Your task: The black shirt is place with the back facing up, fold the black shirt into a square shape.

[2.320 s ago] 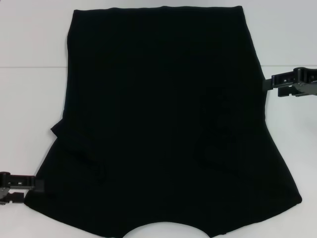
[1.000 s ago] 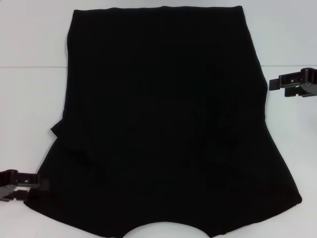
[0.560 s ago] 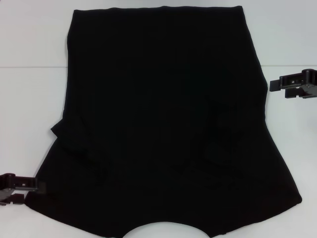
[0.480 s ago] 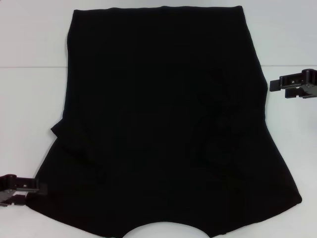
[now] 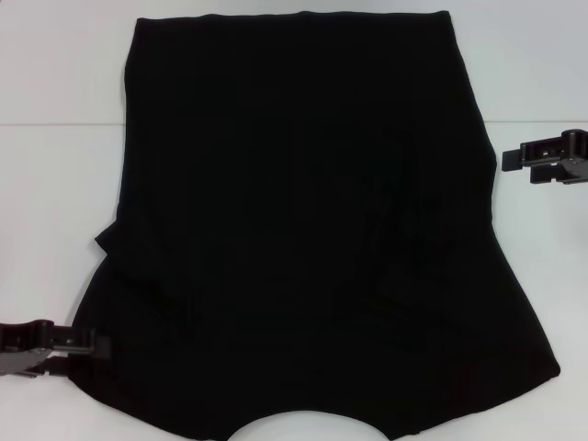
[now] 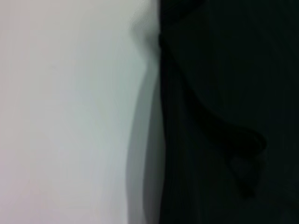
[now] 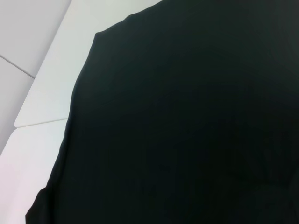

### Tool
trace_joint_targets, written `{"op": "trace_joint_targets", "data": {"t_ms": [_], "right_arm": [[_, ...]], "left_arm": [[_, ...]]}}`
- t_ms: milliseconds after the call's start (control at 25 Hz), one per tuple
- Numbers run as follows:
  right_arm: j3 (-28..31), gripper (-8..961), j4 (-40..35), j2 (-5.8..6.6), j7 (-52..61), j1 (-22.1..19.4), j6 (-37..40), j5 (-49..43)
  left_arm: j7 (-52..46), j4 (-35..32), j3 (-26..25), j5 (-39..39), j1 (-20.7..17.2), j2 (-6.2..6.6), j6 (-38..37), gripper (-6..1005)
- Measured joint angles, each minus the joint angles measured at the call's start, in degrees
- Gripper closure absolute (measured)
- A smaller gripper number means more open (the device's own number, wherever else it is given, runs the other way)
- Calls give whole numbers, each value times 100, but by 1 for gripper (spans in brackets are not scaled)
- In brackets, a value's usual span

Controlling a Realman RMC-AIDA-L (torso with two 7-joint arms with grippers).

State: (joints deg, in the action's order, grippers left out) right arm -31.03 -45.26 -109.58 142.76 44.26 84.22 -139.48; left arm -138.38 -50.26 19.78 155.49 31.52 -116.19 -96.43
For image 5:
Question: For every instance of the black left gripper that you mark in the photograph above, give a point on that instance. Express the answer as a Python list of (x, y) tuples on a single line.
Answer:
[(20, 349)]

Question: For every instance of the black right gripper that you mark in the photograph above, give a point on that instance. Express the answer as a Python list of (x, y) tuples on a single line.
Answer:
[(576, 156)]

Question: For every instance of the black t-shirt with FREE print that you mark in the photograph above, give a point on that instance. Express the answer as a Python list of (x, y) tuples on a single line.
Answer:
[(298, 206)]

